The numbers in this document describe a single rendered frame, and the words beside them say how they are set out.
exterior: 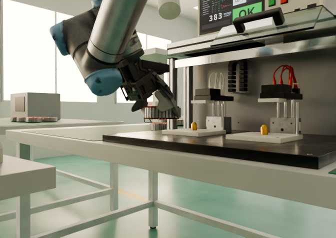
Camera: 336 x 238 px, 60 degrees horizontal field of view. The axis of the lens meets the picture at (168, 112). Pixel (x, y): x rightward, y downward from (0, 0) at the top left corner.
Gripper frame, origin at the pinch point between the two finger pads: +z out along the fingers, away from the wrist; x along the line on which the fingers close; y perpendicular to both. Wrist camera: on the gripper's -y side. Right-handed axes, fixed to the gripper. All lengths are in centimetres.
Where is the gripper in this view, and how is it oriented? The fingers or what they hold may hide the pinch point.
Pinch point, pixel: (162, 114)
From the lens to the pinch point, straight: 84.9
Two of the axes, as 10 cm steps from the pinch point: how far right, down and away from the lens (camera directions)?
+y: -5.9, 5.2, -6.2
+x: 7.3, 0.0, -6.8
